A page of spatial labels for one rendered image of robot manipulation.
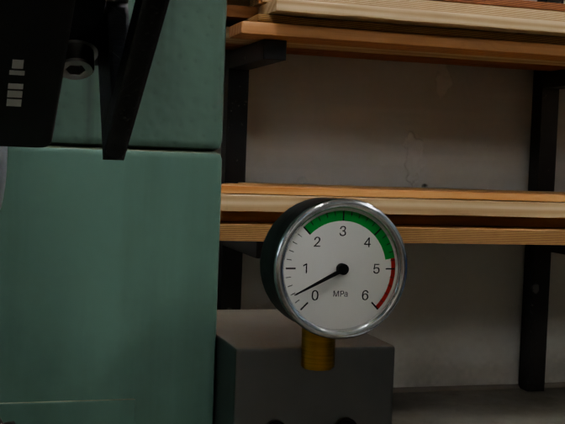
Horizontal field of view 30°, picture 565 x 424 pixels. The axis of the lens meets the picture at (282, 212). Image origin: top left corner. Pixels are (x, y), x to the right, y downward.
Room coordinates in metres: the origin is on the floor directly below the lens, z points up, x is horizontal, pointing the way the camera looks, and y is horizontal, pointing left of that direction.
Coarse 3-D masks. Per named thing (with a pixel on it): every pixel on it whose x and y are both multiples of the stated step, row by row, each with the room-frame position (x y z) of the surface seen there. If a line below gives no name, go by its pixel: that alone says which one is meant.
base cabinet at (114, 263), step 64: (64, 192) 0.49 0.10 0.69; (128, 192) 0.50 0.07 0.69; (192, 192) 0.51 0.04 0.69; (0, 256) 0.48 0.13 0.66; (64, 256) 0.49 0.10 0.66; (128, 256) 0.50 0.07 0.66; (192, 256) 0.51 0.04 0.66; (0, 320) 0.48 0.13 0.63; (64, 320) 0.49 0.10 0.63; (128, 320) 0.50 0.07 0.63; (192, 320) 0.51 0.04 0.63; (0, 384) 0.48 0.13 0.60; (64, 384) 0.49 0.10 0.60; (128, 384) 0.50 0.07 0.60; (192, 384) 0.51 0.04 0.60
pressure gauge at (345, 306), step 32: (288, 224) 0.46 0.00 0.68; (320, 224) 0.46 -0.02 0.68; (352, 224) 0.47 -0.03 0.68; (384, 224) 0.47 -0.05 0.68; (288, 256) 0.46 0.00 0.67; (320, 256) 0.46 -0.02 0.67; (352, 256) 0.47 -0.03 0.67; (384, 256) 0.47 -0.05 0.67; (288, 288) 0.46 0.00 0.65; (320, 288) 0.46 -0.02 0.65; (352, 288) 0.47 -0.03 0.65; (384, 288) 0.47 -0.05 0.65; (320, 320) 0.46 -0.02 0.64; (352, 320) 0.47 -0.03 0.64; (320, 352) 0.48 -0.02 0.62
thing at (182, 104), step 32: (192, 0) 0.51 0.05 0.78; (224, 0) 0.52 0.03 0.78; (192, 32) 0.51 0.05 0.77; (224, 32) 0.52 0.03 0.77; (160, 64) 0.50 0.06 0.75; (192, 64) 0.51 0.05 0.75; (224, 64) 0.52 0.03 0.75; (64, 96) 0.49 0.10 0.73; (96, 96) 0.50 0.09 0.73; (160, 96) 0.51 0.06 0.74; (192, 96) 0.51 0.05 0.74; (64, 128) 0.49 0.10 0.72; (96, 128) 0.50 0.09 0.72; (160, 128) 0.51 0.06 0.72; (192, 128) 0.51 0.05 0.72
